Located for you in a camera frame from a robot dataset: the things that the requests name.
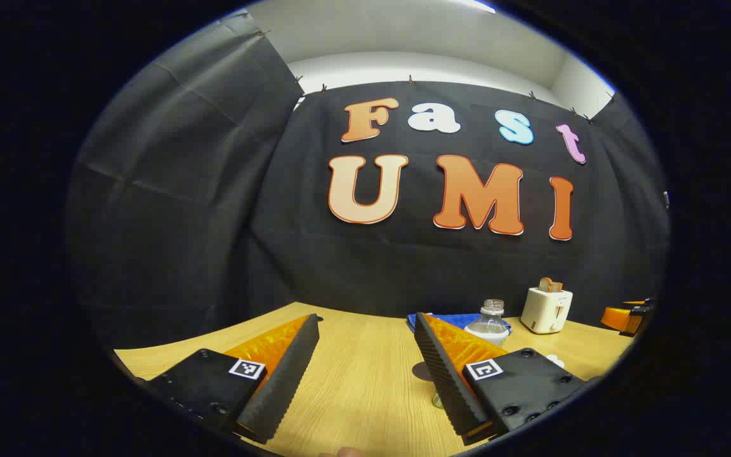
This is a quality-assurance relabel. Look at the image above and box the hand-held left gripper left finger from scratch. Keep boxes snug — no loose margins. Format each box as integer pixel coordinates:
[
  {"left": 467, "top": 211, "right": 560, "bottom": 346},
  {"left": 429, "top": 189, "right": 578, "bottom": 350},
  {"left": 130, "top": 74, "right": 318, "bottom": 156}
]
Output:
[{"left": 134, "top": 313, "right": 320, "bottom": 445}]

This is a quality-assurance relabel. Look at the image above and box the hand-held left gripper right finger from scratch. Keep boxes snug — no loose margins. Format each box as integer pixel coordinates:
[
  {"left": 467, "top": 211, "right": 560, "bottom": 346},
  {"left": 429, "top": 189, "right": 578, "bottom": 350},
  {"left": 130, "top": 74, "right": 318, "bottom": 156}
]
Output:
[{"left": 414, "top": 312, "right": 595, "bottom": 446}]

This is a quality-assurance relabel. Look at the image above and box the clear water bottle green label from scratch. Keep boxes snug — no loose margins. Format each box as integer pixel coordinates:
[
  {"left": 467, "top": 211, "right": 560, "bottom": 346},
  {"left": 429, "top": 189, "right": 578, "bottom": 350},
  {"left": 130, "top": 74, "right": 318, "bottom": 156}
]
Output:
[{"left": 432, "top": 299, "right": 511, "bottom": 408}]

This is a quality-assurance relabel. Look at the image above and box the blue towel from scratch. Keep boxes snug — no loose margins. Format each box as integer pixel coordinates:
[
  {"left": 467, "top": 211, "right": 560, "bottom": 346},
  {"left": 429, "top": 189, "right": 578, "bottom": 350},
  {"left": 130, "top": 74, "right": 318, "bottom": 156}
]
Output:
[{"left": 407, "top": 312, "right": 512, "bottom": 334}]

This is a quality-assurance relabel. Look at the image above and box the cream toaster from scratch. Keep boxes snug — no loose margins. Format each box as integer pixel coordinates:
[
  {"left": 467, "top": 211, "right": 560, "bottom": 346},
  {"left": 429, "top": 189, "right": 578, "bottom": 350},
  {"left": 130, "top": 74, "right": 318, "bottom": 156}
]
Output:
[{"left": 520, "top": 287, "right": 574, "bottom": 335}]

